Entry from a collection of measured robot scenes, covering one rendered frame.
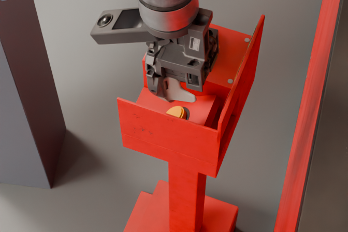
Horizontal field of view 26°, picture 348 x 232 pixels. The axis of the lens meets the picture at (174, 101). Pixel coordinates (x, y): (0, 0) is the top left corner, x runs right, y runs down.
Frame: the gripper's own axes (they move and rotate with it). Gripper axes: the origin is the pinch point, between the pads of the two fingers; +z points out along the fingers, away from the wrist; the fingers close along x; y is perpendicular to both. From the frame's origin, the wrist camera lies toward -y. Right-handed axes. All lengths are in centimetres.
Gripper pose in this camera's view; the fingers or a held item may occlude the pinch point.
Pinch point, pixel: (168, 92)
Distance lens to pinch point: 112.3
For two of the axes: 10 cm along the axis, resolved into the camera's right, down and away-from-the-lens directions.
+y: 9.3, 2.6, -2.5
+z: 0.8, 5.4, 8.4
